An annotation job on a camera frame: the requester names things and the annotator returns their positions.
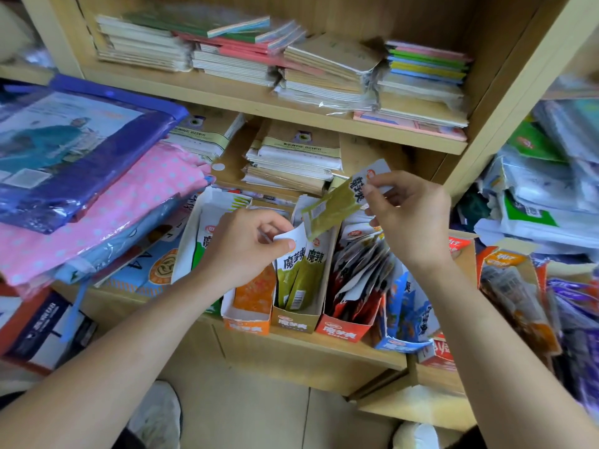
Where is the person's right hand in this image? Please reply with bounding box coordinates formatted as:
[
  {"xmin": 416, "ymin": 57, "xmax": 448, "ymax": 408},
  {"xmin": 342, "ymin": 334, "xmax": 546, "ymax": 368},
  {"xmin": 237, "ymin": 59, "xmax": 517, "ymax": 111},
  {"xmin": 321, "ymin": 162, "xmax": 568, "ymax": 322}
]
[{"xmin": 362, "ymin": 170, "xmax": 453, "ymax": 273}]

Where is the small stack of brown notebooks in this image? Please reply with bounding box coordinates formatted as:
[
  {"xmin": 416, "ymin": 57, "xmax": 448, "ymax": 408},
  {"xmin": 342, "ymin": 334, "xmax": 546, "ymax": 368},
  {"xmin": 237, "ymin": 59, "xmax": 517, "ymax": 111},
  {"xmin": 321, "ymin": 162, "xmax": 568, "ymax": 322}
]
[{"xmin": 163, "ymin": 109, "xmax": 247, "ymax": 163}]

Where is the wrapped stack of brown notebooks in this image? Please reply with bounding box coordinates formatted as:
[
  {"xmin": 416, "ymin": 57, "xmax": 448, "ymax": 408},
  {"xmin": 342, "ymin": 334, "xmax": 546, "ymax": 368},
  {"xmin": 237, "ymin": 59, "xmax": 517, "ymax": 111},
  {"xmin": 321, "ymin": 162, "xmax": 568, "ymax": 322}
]
[{"xmin": 273, "ymin": 34, "xmax": 385, "ymax": 112}]

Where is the orange box of brown packets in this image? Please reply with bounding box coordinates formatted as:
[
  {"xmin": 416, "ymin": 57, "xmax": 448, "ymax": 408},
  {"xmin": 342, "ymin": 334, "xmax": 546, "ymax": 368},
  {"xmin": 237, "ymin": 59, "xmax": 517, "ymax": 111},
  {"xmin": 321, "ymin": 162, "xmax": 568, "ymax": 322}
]
[{"xmin": 475, "ymin": 247, "xmax": 563, "ymax": 371}]

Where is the stack of white notebooks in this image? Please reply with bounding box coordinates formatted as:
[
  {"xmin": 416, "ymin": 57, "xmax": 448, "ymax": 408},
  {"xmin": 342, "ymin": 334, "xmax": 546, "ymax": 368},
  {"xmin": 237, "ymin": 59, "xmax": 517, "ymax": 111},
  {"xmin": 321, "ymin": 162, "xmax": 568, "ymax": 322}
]
[{"xmin": 95, "ymin": 14, "xmax": 193, "ymax": 73}]

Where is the red cardboard snack box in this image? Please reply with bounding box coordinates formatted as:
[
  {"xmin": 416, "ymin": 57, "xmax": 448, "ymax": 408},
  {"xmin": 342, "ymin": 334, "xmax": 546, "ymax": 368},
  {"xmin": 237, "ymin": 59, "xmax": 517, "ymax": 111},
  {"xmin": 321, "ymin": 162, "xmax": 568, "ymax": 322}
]
[{"xmin": 315, "ymin": 223, "xmax": 390, "ymax": 344}]

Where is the dark blue cardboard box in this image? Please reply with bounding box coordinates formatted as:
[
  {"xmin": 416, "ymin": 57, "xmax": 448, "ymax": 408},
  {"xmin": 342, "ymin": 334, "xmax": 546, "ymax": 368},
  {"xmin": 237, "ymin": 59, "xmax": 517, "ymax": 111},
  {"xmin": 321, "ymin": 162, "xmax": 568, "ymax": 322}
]
[{"xmin": 0, "ymin": 289, "xmax": 98, "ymax": 375}]

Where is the olive cardboard snack box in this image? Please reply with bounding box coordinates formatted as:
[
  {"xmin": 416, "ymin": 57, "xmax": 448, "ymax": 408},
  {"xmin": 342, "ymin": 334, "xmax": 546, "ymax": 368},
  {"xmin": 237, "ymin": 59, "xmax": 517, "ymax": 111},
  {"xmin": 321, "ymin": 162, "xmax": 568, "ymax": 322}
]
[{"xmin": 270, "ymin": 223, "xmax": 341, "ymax": 335}]

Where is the stack of green and red notebooks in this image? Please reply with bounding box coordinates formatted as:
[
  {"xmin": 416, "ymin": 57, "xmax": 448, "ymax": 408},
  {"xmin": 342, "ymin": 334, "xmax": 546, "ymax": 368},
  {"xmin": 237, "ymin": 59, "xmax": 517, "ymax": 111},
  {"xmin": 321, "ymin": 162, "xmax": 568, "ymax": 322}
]
[{"xmin": 121, "ymin": 8, "xmax": 308, "ymax": 88}]

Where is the person's left hand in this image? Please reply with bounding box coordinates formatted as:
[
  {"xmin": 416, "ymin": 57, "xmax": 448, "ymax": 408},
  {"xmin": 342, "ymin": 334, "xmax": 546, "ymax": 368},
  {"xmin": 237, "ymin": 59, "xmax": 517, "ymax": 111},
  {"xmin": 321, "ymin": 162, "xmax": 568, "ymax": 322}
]
[{"xmin": 202, "ymin": 210, "xmax": 297, "ymax": 290}]

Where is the orange cardboard snack box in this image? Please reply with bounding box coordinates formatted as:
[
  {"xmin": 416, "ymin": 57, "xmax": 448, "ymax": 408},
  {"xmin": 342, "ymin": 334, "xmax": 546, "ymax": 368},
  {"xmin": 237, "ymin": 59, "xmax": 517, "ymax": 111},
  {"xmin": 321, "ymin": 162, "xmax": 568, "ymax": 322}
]
[{"xmin": 221, "ymin": 263, "xmax": 278, "ymax": 336}]

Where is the stack of colourful notebooks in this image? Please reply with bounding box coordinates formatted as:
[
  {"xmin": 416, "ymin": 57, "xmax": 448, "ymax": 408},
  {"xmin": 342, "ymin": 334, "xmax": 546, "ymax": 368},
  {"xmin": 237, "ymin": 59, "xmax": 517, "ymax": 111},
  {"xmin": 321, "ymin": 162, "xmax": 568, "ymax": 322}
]
[{"xmin": 352, "ymin": 40, "xmax": 472, "ymax": 142}]

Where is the white and green snack box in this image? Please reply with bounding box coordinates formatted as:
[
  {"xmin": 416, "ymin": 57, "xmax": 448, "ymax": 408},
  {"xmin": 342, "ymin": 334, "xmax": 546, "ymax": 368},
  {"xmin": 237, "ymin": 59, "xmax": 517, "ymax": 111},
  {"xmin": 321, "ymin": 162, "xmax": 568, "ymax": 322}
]
[{"xmin": 170, "ymin": 186, "xmax": 254, "ymax": 316}]

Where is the person's right forearm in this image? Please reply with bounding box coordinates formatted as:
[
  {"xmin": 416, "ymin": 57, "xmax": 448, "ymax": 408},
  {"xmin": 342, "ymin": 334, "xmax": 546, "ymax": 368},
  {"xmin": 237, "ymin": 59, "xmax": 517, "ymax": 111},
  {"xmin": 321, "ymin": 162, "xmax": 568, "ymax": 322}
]
[{"xmin": 406, "ymin": 256, "xmax": 599, "ymax": 449}]

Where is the pile of plastic-wrapped packs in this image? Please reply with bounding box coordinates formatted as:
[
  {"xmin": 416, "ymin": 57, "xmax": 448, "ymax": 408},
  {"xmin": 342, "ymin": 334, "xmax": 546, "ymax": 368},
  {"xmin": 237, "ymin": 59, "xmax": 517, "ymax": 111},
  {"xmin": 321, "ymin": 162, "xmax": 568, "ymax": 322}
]
[{"xmin": 450, "ymin": 74, "xmax": 599, "ymax": 258}]

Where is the person's left forearm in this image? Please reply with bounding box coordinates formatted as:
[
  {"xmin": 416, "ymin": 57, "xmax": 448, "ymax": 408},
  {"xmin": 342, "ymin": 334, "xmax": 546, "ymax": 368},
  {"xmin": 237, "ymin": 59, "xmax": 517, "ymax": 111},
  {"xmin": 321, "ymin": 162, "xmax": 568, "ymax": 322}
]
[{"xmin": 0, "ymin": 264, "xmax": 249, "ymax": 449}]

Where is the light blue wrapped package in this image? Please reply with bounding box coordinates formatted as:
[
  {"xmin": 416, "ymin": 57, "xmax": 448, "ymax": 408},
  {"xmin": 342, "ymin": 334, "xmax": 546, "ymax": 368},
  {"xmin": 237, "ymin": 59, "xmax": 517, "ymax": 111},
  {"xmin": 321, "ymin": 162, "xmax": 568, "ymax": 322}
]
[{"xmin": 53, "ymin": 194, "xmax": 189, "ymax": 284}]

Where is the green snack packet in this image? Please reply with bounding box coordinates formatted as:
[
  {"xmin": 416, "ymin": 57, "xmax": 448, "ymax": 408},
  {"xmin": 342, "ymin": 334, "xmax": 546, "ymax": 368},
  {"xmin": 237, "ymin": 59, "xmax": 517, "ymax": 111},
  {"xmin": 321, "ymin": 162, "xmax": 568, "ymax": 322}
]
[
  {"xmin": 285, "ymin": 238, "xmax": 329, "ymax": 312},
  {"xmin": 274, "ymin": 224, "xmax": 309, "ymax": 310},
  {"xmin": 301, "ymin": 159, "xmax": 392, "ymax": 242}
]

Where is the blue plastic-wrapped raincoat package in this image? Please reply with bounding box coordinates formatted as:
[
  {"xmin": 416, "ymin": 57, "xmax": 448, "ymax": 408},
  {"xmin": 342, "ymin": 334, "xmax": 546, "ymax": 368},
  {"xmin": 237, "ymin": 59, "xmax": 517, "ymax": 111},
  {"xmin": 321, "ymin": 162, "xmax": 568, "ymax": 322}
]
[{"xmin": 0, "ymin": 74, "xmax": 190, "ymax": 235}]

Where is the tall stack of brown notebooks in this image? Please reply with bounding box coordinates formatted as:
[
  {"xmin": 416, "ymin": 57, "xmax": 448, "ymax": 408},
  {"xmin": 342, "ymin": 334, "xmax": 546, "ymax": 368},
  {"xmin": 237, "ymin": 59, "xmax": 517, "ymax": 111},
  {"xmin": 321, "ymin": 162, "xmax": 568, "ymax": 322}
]
[{"xmin": 241, "ymin": 120, "xmax": 345, "ymax": 196}]

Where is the white shoe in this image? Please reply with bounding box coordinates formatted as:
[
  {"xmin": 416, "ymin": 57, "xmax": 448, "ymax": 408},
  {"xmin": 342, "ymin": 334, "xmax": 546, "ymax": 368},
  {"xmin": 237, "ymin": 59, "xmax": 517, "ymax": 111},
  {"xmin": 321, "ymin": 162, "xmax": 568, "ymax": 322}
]
[
  {"xmin": 127, "ymin": 380, "xmax": 183, "ymax": 449},
  {"xmin": 392, "ymin": 422, "xmax": 441, "ymax": 449}
]

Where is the pile of purple snack packets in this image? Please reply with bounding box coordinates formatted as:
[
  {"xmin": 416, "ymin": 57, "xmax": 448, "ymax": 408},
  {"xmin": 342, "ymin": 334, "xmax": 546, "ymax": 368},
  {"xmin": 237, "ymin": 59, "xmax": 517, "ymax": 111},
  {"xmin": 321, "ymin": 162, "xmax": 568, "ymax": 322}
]
[{"xmin": 544, "ymin": 275, "xmax": 599, "ymax": 419}]

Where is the bunch of red snack packets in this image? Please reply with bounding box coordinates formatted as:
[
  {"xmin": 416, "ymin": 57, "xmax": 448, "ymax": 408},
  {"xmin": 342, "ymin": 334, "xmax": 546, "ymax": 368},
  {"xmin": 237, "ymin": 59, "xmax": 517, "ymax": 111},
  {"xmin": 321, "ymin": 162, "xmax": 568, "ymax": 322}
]
[{"xmin": 329, "ymin": 229, "xmax": 399, "ymax": 323}]

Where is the blue and orange paper pack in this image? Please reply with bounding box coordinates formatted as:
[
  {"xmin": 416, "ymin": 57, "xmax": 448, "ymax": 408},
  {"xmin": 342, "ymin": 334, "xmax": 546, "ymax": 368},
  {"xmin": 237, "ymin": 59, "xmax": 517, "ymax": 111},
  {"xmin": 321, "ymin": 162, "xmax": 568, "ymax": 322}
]
[{"xmin": 100, "ymin": 219, "xmax": 190, "ymax": 296}]

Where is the wooden shelf unit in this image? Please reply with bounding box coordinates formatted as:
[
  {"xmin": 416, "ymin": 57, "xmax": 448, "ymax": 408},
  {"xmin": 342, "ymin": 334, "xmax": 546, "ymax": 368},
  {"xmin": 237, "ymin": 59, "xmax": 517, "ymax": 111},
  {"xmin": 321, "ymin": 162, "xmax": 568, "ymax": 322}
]
[{"xmin": 18, "ymin": 0, "xmax": 599, "ymax": 433}]

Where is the blue cardboard snack box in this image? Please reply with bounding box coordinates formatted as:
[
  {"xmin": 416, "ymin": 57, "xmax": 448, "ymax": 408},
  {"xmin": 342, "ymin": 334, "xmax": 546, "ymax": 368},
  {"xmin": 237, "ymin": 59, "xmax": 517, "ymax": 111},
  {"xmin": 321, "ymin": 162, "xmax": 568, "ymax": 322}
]
[{"xmin": 373, "ymin": 271, "xmax": 441, "ymax": 355}]

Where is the pink polka-dot package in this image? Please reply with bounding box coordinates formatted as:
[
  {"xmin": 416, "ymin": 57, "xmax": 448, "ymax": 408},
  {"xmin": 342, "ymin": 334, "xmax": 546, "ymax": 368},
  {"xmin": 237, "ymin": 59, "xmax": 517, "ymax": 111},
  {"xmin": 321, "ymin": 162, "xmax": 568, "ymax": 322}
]
[{"xmin": 0, "ymin": 142, "xmax": 215, "ymax": 289}]

